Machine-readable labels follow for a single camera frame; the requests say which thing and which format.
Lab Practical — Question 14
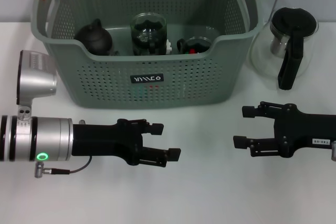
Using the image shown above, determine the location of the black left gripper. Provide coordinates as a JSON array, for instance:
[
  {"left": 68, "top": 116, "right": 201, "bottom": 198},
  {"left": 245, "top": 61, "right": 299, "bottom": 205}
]
[{"left": 72, "top": 118, "right": 182, "bottom": 168}]

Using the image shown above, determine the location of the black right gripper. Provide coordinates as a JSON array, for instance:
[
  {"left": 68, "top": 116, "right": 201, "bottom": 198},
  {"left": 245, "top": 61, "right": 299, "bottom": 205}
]
[{"left": 233, "top": 101, "right": 336, "bottom": 158}]

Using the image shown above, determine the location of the grey-green perforated storage bin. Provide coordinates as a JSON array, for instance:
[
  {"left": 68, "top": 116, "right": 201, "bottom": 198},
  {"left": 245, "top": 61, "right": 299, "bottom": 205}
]
[{"left": 30, "top": 0, "right": 264, "bottom": 110}]

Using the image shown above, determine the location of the glass teapot black lid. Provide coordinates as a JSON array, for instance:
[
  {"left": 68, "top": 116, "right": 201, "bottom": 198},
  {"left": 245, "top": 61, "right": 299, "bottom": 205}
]
[{"left": 249, "top": 7, "right": 320, "bottom": 91}]

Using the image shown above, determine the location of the small black clay teapot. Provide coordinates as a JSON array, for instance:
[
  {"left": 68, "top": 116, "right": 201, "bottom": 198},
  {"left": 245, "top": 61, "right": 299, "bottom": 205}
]
[{"left": 74, "top": 18, "right": 113, "bottom": 56}]

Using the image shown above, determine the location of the left arm cable with plug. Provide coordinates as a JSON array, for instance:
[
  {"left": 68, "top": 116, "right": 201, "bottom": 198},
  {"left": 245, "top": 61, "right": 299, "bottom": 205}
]
[{"left": 35, "top": 155, "right": 92, "bottom": 179}]

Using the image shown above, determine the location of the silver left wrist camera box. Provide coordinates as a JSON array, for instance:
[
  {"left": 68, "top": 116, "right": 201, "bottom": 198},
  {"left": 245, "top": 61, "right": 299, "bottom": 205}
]
[{"left": 16, "top": 50, "right": 58, "bottom": 105}]

